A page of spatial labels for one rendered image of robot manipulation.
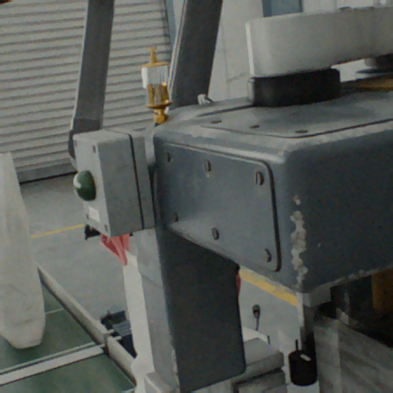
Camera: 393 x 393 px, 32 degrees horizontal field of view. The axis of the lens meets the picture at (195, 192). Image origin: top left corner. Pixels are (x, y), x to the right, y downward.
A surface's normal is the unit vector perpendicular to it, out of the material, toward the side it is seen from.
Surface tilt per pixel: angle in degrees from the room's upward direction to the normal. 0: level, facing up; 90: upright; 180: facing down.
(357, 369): 90
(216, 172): 90
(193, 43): 74
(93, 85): 62
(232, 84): 89
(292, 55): 90
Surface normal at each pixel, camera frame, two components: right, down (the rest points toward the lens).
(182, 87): 0.21, -0.19
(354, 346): -0.89, 0.20
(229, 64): 0.43, 0.14
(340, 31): 0.77, 0.05
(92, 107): 0.11, -0.41
